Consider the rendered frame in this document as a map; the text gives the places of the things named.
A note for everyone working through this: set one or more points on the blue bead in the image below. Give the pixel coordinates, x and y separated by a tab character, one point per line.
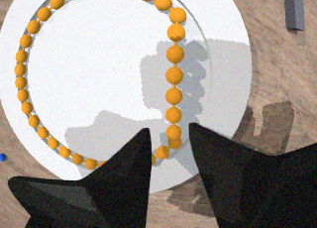
2	157

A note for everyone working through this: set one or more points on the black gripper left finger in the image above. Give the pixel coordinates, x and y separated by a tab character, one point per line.
113	196

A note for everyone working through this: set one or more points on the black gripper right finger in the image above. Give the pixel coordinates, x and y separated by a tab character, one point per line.
240	182

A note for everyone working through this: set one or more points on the white round plate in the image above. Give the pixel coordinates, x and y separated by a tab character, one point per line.
96	77

